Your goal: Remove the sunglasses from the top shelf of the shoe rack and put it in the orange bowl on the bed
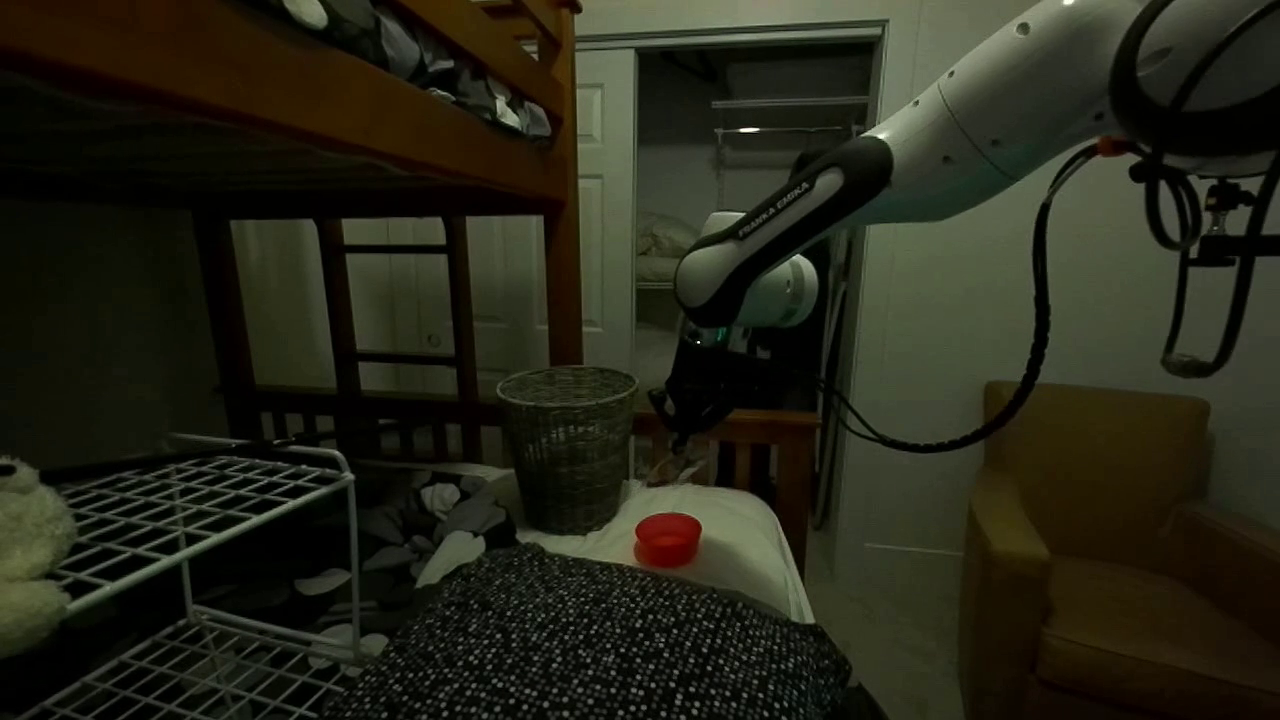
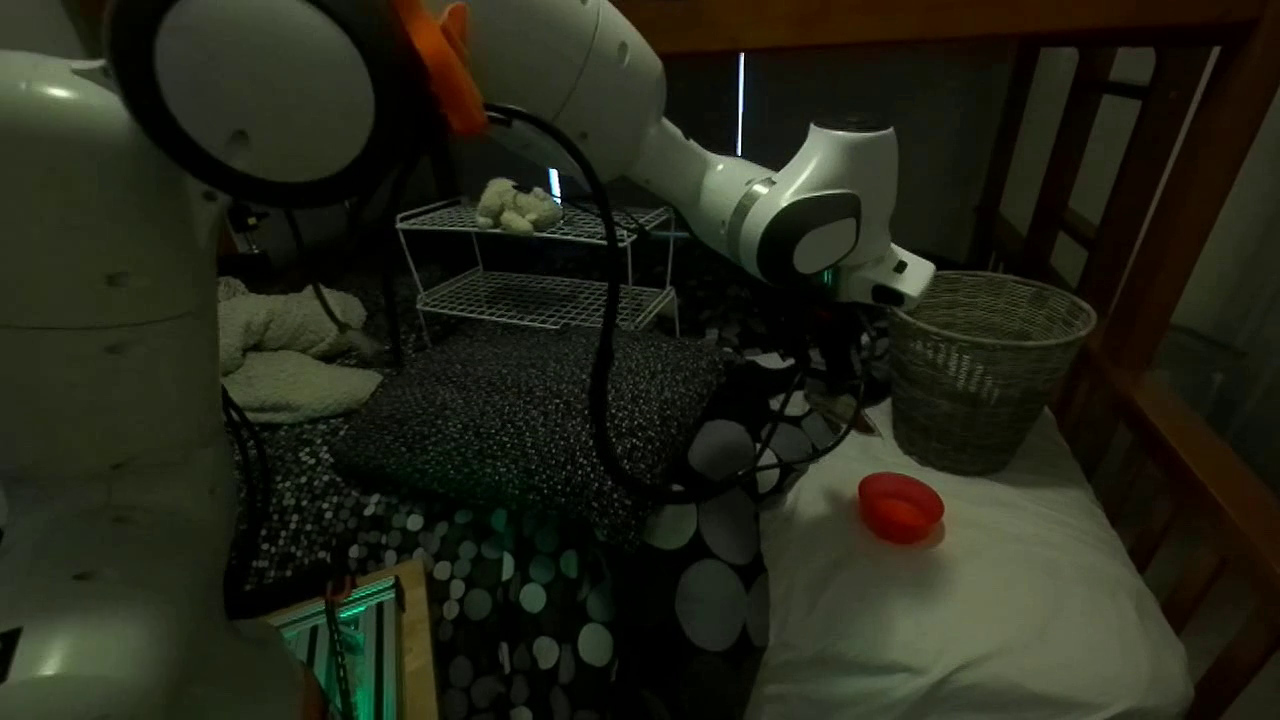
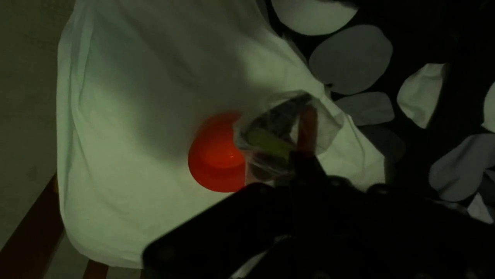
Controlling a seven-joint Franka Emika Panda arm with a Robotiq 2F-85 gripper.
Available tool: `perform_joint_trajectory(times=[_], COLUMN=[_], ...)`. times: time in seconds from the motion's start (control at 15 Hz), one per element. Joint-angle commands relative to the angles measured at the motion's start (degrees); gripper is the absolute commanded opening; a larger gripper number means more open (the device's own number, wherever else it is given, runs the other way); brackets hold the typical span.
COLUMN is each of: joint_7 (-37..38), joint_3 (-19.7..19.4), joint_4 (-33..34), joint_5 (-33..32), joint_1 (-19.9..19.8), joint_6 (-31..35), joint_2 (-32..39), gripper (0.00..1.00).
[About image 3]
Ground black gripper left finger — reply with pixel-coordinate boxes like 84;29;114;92
296;103;320;162

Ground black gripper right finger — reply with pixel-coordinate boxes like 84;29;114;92
307;147;333;182

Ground sunglasses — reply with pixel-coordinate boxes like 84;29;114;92
233;89;346;182

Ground orange plastic bowl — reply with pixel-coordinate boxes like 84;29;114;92
186;109;250;193

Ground black polka dot blanket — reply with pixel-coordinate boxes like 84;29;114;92
256;0;495;226

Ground white pillow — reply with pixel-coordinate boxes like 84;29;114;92
53;0;388;271

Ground wooden bunk bed frame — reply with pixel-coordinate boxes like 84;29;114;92
0;171;112;279

